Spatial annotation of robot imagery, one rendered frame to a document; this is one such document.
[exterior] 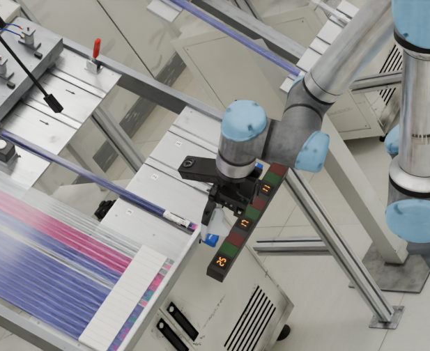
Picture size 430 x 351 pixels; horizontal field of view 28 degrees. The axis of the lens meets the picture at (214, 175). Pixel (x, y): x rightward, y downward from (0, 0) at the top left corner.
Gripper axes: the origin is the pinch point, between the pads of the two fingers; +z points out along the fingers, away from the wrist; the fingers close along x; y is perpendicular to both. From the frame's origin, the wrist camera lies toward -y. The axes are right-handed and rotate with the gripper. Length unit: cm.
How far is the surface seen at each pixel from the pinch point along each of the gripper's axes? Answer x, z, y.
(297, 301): 38, 88, 18
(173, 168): 11.8, 9.7, -16.1
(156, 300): -19.7, 8.0, -2.4
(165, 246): -6.9, 9.8, -7.5
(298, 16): 107, 44, -21
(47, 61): 21, 6, -56
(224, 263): -3.5, 10.8, 5.1
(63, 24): 146, 148, -142
